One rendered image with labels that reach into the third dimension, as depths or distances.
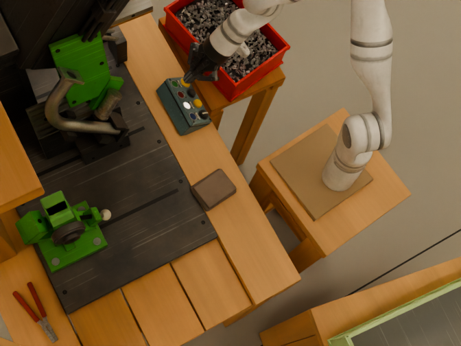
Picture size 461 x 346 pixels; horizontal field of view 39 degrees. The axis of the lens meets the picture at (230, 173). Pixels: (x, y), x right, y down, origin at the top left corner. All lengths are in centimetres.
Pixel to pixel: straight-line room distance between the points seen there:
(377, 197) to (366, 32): 59
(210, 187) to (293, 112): 122
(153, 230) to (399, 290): 71
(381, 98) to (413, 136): 147
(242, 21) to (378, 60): 36
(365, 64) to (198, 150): 53
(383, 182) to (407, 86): 123
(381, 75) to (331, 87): 147
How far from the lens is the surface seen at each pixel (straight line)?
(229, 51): 167
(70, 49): 147
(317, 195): 180
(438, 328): 187
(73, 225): 143
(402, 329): 183
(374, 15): 143
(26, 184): 105
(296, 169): 182
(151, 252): 167
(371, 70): 147
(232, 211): 171
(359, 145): 153
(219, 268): 169
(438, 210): 291
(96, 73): 156
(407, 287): 191
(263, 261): 169
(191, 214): 169
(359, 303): 186
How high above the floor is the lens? 253
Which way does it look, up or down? 70 degrees down
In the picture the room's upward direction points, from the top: 23 degrees clockwise
